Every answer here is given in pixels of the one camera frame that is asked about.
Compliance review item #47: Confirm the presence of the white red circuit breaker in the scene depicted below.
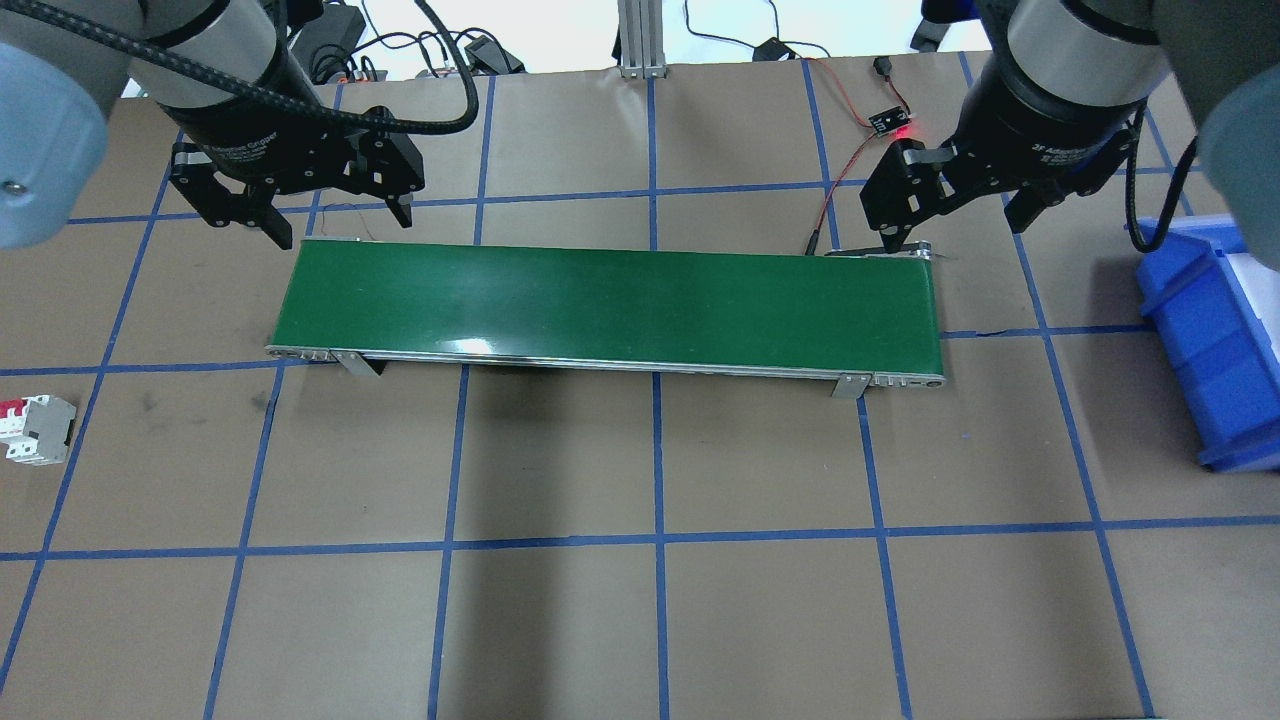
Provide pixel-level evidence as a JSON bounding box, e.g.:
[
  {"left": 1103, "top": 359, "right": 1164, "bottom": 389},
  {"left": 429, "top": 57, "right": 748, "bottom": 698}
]
[{"left": 1, "top": 395, "right": 77, "bottom": 466}]

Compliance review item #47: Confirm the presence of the black power adapter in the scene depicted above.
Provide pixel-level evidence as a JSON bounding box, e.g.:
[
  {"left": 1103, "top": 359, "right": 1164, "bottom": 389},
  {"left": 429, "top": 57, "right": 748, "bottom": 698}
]
[{"left": 291, "top": 1, "right": 366, "bottom": 72}]

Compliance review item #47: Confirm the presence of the small sensor board red LED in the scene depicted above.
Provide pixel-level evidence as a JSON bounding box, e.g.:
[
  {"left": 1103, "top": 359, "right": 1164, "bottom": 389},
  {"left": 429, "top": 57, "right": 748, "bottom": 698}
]
[{"left": 867, "top": 105, "right": 913, "bottom": 137}]

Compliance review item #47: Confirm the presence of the green conveyor belt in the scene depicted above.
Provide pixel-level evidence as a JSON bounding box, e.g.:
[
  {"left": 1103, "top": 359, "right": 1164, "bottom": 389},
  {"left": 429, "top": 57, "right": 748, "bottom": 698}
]
[{"left": 265, "top": 238, "right": 947, "bottom": 397}]

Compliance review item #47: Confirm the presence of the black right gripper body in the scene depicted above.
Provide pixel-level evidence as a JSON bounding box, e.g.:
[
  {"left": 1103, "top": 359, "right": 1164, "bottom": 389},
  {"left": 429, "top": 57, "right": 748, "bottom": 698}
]
[{"left": 860, "top": 51, "right": 1140, "bottom": 233}]

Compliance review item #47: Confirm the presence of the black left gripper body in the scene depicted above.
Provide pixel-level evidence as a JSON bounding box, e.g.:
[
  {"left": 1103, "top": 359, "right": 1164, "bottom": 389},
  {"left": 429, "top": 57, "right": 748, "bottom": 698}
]
[{"left": 168, "top": 76, "right": 425, "bottom": 225}]

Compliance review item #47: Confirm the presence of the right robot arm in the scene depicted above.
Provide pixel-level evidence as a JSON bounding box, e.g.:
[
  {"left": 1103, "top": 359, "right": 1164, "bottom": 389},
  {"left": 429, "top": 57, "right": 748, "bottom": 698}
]
[{"left": 860, "top": 1, "right": 1277, "bottom": 268}]

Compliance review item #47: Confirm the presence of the red black sensor wire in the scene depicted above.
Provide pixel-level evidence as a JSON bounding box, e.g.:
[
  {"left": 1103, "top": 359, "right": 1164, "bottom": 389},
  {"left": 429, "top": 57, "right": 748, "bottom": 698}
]
[{"left": 803, "top": 56, "right": 913, "bottom": 258}]

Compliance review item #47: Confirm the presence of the aluminium frame post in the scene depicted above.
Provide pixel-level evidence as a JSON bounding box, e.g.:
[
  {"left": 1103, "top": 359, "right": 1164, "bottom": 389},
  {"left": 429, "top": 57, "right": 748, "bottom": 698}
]
[{"left": 616, "top": 1, "right": 668, "bottom": 79}]

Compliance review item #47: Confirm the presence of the blue plastic bin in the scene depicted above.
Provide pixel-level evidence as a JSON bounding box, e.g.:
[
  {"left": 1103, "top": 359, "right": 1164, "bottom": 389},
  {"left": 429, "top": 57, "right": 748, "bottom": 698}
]
[{"left": 1135, "top": 215, "right": 1279, "bottom": 473}]

